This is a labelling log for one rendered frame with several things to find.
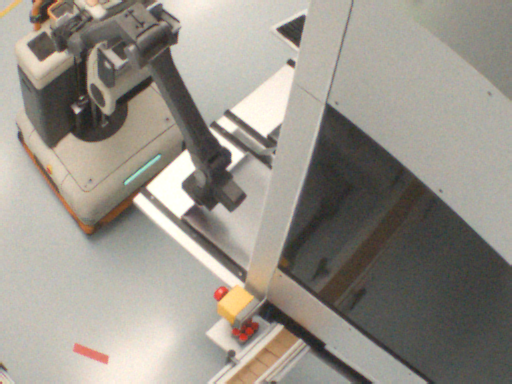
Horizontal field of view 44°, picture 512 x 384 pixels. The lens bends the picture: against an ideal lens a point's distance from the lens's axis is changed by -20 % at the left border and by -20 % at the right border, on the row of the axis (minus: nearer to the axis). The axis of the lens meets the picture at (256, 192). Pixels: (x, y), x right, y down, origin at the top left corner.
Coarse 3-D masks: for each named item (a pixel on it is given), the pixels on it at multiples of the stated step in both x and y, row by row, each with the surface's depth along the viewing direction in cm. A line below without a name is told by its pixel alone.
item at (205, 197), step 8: (192, 176) 193; (184, 184) 192; (192, 184) 193; (192, 192) 192; (200, 192) 189; (208, 192) 188; (200, 200) 191; (208, 200) 192; (216, 200) 192; (208, 208) 191
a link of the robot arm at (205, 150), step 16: (128, 48) 153; (160, 48) 158; (144, 64) 156; (160, 64) 158; (160, 80) 161; (176, 80) 162; (176, 96) 163; (176, 112) 167; (192, 112) 167; (192, 128) 169; (192, 144) 172; (208, 144) 173; (192, 160) 177; (208, 160) 176; (224, 160) 177; (208, 176) 176
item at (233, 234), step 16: (240, 160) 208; (256, 160) 209; (240, 176) 210; (256, 176) 210; (256, 192) 208; (192, 208) 202; (224, 208) 205; (240, 208) 205; (256, 208) 206; (192, 224) 198; (208, 224) 202; (224, 224) 202; (240, 224) 203; (256, 224) 203; (208, 240) 197; (224, 240) 200; (240, 240) 201; (224, 256) 197; (240, 256) 199
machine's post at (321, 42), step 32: (320, 0) 93; (352, 0) 89; (320, 32) 99; (320, 64) 104; (288, 96) 116; (320, 96) 110; (288, 128) 122; (320, 128) 118; (288, 160) 129; (288, 192) 137; (288, 224) 145; (256, 256) 165; (256, 288) 179
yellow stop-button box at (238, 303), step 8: (232, 288) 179; (240, 288) 178; (232, 296) 177; (240, 296) 177; (248, 296) 177; (224, 304) 176; (232, 304) 176; (240, 304) 176; (248, 304) 177; (256, 304) 177; (224, 312) 178; (232, 312) 175; (240, 312) 175; (248, 312) 175; (232, 320) 178; (240, 320) 174
